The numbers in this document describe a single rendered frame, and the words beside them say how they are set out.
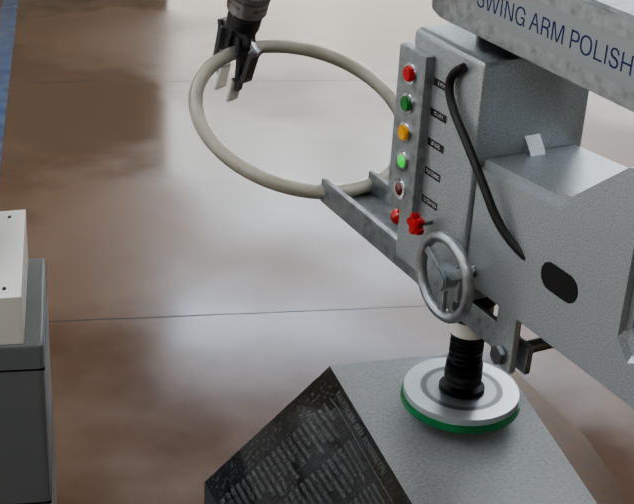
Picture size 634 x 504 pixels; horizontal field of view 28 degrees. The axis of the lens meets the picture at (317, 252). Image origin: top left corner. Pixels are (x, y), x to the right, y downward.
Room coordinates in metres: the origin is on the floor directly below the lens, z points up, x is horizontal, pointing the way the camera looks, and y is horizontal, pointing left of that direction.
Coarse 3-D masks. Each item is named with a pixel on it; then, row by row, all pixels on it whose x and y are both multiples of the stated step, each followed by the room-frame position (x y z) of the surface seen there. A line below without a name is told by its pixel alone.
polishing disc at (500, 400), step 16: (416, 368) 2.01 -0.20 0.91; (432, 368) 2.02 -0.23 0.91; (496, 368) 2.03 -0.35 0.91; (416, 384) 1.96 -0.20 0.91; (432, 384) 1.96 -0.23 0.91; (496, 384) 1.97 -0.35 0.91; (512, 384) 1.98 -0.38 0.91; (416, 400) 1.90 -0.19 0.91; (432, 400) 1.91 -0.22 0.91; (448, 400) 1.91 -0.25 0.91; (464, 400) 1.91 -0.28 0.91; (480, 400) 1.92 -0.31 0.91; (496, 400) 1.92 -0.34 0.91; (512, 400) 1.92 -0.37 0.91; (432, 416) 1.87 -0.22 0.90; (448, 416) 1.86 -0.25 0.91; (464, 416) 1.86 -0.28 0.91; (480, 416) 1.86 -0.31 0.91; (496, 416) 1.87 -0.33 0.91
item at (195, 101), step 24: (264, 48) 2.70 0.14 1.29; (288, 48) 2.72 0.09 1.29; (312, 48) 2.73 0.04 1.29; (360, 72) 2.70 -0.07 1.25; (192, 96) 2.48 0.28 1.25; (384, 96) 2.65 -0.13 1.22; (192, 120) 2.43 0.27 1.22; (216, 144) 2.36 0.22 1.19; (240, 168) 2.32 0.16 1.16; (384, 168) 2.41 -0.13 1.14; (288, 192) 2.29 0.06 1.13; (312, 192) 2.30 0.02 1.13; (360, 192) 2.34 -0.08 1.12
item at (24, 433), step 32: (32, 288) 2.43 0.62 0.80; (32, 320) 2.29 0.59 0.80; (0, 352) 2.18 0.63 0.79; (32, 352) 2.19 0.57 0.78; (0, 384) 2.17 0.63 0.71; (32, 384) 2.19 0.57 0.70; (0, 416) 2.17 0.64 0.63; (32, 416) 2.19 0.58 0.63; (0, 448) 2.17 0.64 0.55; (32, 448) 2.19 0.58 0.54; (0, 480) 2.17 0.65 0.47; (32, 480) 2.19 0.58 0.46
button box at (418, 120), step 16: (400, 48) 1.98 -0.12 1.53; (416, 48) 1.96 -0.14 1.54; (400, 64) 1.98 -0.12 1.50; (416, 64) 1.94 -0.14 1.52; (432, 64) 1.92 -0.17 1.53; (400, 80) 1.98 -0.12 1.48; (416, 80) 1.94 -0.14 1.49; (432, 80) 1.93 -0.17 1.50; (400, 96) 1.97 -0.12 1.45; (416, 96) 1.93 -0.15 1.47; (400, 112) 1.97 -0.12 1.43; (416, 112) 1.93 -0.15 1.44; (416, 128) 1.93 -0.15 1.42; (400, 144) 1.96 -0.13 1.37; (416, 144) 1.92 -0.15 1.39; (416, 160) 1.92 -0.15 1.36; (400, 176) 1.95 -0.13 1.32; (416, 176) 1.92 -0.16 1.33; (416, 192) 1.92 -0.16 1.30; (400, 208) 1.95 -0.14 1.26; (416, 208) 1.92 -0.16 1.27
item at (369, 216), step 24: (336, 192) 2.26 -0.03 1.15; (384, 192) 2.32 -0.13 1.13; (360, 216) 2.18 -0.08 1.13; (384, 216) 2.25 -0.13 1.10; (384, 240) 2.10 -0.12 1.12; (432, 288) 1.96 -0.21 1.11; (480, 312) 1.83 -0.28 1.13; (480, 336) 1.83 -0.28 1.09; (504, 360) 1.72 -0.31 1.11; (528, 360) 1.72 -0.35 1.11
